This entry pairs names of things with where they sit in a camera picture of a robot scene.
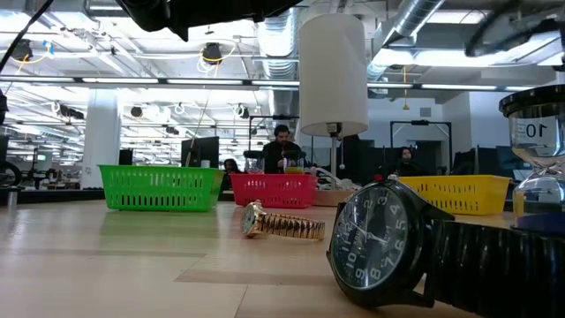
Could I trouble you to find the white shade wooden base lamp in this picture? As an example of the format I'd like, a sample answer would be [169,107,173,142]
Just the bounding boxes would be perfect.
[298,12,370,208]

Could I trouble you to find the black metal table frame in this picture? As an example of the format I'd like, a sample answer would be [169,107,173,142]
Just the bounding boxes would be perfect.
[0,188,522,212]

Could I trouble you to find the blue sand hourglass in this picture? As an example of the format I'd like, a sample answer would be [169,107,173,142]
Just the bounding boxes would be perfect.
[498,83,565,234]

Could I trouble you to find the clear lamp cable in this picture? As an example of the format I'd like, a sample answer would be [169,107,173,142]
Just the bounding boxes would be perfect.
[315,166,361,192]

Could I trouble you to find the black computer monitor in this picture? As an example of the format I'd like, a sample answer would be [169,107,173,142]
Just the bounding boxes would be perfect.
[180,136,221,169]

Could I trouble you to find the left arm's black gripper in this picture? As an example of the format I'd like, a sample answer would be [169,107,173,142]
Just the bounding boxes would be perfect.
[114,0,305,43]

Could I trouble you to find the person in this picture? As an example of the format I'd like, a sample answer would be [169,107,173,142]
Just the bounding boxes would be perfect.
[222,157,243,176]
[392,146,429,178]
[262,124,304,174]

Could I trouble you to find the dark row of monitors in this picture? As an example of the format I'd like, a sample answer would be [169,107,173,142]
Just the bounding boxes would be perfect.
[453,145,536,178]

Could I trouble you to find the green plastic basket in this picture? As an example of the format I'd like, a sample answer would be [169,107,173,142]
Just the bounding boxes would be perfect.
[97,164,225,212]

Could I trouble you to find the jar with black lid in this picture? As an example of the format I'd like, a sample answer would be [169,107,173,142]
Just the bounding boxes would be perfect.
[281,149,307,175]

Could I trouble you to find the silver ceiling duct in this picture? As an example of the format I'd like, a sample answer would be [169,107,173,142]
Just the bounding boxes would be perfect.
[253,8,302,118]
[365,0,447,83]

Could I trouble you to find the red plastic basket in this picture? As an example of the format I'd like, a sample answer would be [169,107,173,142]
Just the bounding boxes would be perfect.
[229,172,318,209]

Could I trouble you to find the right arm's black cable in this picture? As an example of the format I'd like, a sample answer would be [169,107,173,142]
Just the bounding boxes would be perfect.
[464,17,565,58]

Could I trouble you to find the gold metal wristwatch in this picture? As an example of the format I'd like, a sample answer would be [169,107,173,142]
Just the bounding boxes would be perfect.
[240,200,327,242]

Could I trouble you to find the yellow plastic basket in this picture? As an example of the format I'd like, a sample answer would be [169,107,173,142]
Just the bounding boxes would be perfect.
[399,174,512,216]

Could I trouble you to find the black wristwatch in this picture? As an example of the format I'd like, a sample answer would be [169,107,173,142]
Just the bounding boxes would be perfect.
[325,175,565,318]

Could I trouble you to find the black ceiling device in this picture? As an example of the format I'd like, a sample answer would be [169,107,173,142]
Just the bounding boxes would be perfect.
[201,42,224,65]

